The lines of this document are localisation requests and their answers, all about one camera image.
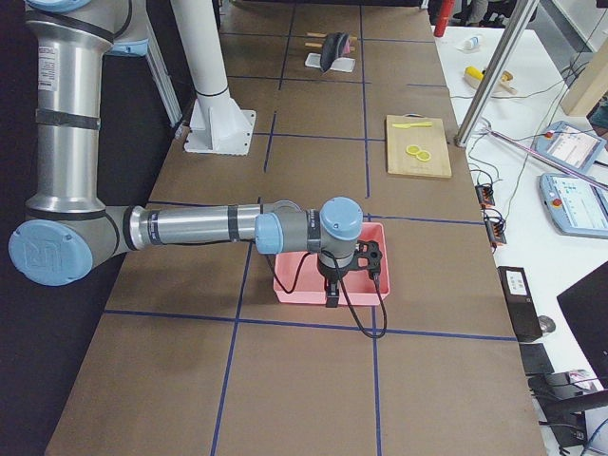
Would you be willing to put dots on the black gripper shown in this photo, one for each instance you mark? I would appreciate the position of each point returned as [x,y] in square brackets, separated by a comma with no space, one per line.
[331,274]

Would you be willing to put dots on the grey cloth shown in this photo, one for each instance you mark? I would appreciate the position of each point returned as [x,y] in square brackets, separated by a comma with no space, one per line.
[332,48]

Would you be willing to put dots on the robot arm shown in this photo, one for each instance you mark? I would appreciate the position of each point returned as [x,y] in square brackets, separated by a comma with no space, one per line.
[69,231]

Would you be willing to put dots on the pink plastic bin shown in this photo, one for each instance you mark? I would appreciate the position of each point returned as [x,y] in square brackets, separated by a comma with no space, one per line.
[309,288]

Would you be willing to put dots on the lemon slice far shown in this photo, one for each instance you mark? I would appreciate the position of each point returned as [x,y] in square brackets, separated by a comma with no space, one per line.
[413,149]

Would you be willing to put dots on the lemon slice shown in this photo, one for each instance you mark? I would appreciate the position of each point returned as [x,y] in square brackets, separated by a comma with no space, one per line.
[413,149]
[423,156]

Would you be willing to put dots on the lemon slice near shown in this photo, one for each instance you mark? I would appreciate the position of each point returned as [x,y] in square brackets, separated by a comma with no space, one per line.
[423,156]

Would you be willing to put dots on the wooden cutting board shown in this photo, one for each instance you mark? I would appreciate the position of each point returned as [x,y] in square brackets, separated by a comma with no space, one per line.
[432,139]

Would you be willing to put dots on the yellow plastic knife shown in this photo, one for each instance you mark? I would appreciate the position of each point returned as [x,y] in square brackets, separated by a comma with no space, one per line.
[412,125]

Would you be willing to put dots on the black adapter box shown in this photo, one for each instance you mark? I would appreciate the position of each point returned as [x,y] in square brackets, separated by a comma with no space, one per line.
[519,303]

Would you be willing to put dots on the white rack tray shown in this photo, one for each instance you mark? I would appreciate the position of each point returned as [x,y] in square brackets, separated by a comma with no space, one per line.
[342,64]

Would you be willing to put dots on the wooden rack bar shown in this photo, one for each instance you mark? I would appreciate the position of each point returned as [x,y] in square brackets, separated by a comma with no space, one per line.
[314,40]

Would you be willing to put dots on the black monitor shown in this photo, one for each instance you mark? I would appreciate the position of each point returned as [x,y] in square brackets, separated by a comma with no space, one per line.
[584,307]

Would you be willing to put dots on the teach pendant near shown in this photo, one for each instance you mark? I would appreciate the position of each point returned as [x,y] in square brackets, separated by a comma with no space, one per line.
[576,207]

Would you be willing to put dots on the teach pendant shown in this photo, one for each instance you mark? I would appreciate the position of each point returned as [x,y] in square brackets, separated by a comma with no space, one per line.
[566,144]
[576,207]

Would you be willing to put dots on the yellow toy corn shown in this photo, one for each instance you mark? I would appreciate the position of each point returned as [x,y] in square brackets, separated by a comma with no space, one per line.
[474,73]

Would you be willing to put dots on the teach pendant far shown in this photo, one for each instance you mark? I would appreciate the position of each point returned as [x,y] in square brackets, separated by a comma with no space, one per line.
[566,144]

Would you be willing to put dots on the red fire extinguisher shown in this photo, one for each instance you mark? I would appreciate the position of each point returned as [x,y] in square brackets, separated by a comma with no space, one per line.
[443,17]

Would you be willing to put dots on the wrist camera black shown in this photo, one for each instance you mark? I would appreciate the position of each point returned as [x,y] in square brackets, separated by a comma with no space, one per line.
[369,257]

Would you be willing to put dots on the aluminium frame post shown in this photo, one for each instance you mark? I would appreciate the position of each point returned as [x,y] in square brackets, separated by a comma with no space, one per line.
[510,38]

